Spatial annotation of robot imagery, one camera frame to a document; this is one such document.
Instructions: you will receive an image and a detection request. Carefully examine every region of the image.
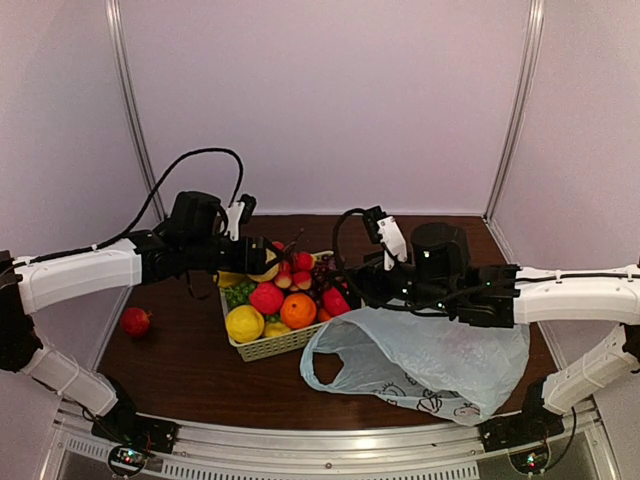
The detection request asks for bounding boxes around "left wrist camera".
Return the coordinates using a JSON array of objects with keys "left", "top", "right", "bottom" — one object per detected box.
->
[{"left": 224, "top": 194, "right": 257, "bottom": 241}]

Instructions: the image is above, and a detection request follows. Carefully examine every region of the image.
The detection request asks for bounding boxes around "red lychee bunch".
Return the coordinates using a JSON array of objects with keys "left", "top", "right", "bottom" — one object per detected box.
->
[{"left": 273, "top": 229, "right": 316, "bottom": 292}]

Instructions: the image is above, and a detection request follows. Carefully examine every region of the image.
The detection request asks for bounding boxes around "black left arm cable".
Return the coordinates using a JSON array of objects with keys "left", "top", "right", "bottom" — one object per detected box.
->
[{"left": 14, "top": 147, "right": 246, "bottom": 266}]

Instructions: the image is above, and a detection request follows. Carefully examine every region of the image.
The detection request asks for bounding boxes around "left aluminium frame post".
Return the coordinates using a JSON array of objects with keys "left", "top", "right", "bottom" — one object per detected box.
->
[{"left": 105, "top": 0, "right": 156, "bottom": 193}]

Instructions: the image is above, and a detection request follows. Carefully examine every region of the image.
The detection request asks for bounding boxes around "orange fruit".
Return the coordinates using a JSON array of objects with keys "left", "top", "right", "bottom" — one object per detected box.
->
[{"left": 280, "top": 293, "right": 317, "bottom": 330}]

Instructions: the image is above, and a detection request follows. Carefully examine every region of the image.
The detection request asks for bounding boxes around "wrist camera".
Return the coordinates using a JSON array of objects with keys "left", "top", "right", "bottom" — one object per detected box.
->
[
  {"left": 224, "top": 194, "right": 257, "bottom": 241},
  {"left": 363, "top": 206, "right": 408, "bottom": 271}
]

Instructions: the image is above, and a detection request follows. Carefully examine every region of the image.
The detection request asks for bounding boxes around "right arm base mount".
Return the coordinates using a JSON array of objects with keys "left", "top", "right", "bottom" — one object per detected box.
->
[{"left": 479, "top": 380, "right": 565, "bottom": 476}]

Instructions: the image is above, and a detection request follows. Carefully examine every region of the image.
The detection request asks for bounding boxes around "long yellow fruit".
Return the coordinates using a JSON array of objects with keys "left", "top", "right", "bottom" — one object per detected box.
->
[{"left": 214, "top": 271, "right": 250, "bottom": 289}]

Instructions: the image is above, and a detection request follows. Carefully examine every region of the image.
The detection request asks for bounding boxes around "dark red fruit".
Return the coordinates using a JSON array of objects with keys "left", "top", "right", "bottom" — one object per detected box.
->
[{"left": 119, "top": 307, "right": 152, "bottom": 339}]

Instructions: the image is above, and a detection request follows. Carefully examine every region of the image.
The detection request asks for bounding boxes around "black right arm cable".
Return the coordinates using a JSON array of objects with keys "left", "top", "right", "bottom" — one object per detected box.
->
[{"left": 331, "top": 207, "right": 381, "bottom": 301}]

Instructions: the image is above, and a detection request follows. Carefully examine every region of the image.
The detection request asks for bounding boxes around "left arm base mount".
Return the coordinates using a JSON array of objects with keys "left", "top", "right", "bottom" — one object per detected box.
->
[{"left": 89, "top": 377, "right": 179, "bottom": 474}]

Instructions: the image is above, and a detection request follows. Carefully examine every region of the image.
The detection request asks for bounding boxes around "green grape bunch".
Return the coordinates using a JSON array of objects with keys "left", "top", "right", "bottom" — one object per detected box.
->
[{"left": 221, "top": 281, "right": 258, "bottom": 310}]

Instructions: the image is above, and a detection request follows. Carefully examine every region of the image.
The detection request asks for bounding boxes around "large yellow lemon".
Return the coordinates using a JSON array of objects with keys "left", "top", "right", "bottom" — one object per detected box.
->
[{"left": 225, "top": 305, "right": 265, "bottom": 344}]

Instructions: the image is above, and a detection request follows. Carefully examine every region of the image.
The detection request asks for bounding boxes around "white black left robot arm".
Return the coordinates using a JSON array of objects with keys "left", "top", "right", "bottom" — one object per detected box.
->
[{"left": 1, "top": 191, "right": 283, "bottom": 444}]

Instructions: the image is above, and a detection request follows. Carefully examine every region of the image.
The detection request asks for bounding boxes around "front aluminium rail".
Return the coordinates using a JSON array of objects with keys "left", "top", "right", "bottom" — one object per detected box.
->
[{"left": 36, "top": 402, "right": 622, "bottom": 479}]

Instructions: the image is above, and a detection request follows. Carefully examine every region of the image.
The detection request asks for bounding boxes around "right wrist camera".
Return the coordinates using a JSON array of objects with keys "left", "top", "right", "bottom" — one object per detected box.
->
[{"left": 363, "top": 206, "right": 408, "bottom": 271}]

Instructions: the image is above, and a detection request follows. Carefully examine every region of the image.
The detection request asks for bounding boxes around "dark purple grape bunch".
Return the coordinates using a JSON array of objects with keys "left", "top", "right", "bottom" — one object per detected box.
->
[{"left": 307, "top": 252, "right": 346, "bottom": 308}]

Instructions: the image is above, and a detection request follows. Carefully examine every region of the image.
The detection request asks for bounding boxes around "small yellow lemon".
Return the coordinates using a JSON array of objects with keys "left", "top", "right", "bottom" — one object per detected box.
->
[{"left": 263, "top": 322, "right": 291, "bottom": 338}]

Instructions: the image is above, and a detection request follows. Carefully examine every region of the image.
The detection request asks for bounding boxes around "light blue plastic bag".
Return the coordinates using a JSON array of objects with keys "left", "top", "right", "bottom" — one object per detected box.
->
[{"left": 300, "top": 307, "right": 530, "bottom": 426}]

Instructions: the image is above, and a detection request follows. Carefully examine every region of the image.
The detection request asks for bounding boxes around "pink red round fruit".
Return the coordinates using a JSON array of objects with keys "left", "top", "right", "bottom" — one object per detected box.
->
[{"left": 322, "top": 287, "right": 351, "bottom": 317}]

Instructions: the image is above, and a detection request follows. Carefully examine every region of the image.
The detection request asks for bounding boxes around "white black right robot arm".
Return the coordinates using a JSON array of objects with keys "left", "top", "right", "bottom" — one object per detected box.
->
[{"left": 345, "top": 219, "right": 639, "bottom": 442}]

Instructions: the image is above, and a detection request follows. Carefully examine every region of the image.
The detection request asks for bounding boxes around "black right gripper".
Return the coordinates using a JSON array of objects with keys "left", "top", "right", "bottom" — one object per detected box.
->
[{"left": 328, "top": 249, "right": 457, "bottom": 314}]

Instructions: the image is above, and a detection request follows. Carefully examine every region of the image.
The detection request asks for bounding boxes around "beige perforated plastic basket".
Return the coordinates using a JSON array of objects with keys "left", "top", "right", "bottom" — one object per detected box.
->
[{"left": 219, "top": 251, "right": 348, "bottom": 362}]

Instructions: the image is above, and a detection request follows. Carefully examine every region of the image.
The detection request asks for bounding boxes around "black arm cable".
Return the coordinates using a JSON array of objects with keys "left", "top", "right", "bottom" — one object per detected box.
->
[
  {"left": 331, "top": 207, "right": 381, "bottom": 301},
  {"left": 14, "top": 147, "right": 246, "bottom": 266}
]

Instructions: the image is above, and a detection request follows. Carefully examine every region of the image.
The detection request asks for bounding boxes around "aluminium frame post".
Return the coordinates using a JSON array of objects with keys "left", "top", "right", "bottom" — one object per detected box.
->
[
  {"left": 105, "top": 0, "right": 156, "bottom": 193},
  {"left": 483, "top": 0, "right": 545, "bottom": 225}
]

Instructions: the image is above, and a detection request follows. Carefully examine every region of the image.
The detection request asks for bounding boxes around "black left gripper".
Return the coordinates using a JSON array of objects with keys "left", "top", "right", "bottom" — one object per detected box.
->
[{"left": 184, "top": 235, "right": 284, "bottom": 275}]

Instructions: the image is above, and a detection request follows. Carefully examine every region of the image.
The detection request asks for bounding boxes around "right aluminium frame post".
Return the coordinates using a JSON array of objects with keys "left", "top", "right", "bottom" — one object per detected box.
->
[{"left": 483, "top": 0, "right": 545, "bottom": 225}]

